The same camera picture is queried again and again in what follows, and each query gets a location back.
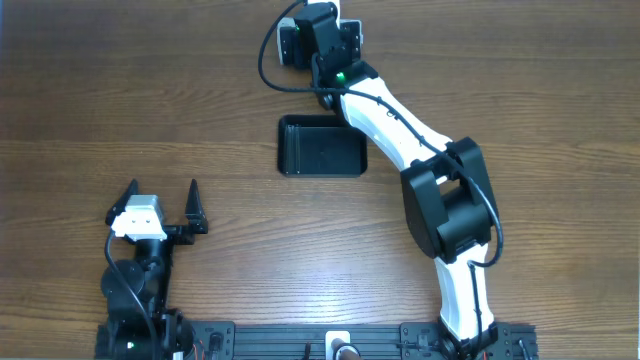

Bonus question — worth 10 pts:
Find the black tray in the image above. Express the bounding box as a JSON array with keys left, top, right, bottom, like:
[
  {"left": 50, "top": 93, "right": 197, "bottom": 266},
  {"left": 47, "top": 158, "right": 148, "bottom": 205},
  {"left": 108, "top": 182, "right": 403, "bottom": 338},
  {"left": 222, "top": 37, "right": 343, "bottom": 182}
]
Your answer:
[{"left": 277, "top": 113, "right": 369, "bottom": 179}]

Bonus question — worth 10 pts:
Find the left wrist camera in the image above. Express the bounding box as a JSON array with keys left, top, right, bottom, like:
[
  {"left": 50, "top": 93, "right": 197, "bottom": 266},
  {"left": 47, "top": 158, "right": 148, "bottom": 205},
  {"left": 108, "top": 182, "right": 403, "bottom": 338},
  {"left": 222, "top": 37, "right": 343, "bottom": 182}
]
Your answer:
[{"left": 110, "top": 194, "right": 169, "bottom": 243}]

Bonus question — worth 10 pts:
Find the mounting rail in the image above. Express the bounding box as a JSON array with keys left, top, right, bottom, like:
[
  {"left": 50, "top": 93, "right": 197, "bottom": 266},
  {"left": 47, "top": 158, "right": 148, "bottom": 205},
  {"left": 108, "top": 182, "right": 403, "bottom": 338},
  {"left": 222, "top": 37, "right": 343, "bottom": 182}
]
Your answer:
[{"left": 94, "top": 320, "right": 540, "bottom": 360}]

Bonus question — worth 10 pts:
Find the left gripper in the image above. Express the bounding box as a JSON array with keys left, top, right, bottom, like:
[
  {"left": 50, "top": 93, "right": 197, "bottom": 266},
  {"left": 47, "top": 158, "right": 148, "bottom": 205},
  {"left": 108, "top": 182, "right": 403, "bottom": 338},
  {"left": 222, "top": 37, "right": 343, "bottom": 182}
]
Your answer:
[{"left": 104, "top": 178, "right": 209, "bottom": 246}]

